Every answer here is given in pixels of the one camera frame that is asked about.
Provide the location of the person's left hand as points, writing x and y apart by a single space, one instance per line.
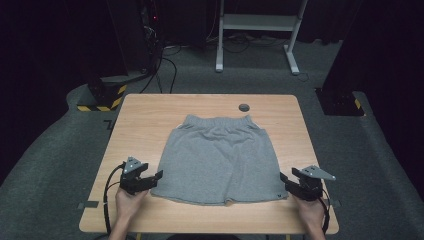
128 206

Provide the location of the white metal stand frame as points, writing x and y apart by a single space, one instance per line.
256 22

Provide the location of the dark equipment rack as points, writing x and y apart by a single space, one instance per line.
140 33

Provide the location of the grey shorts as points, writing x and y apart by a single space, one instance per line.
220 160

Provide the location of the grey round table grommet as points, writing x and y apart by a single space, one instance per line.
244 107

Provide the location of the black yellow striped base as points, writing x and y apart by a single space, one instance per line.
106 96

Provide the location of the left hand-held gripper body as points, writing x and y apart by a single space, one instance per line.
132 178

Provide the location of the person's right hand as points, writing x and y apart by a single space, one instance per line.
311 215

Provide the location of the grey tape strip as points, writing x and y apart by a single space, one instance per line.
88 204
336 203

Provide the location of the black base with yellow mark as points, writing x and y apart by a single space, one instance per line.
338 101

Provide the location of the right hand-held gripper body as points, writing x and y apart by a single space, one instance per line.
311 185

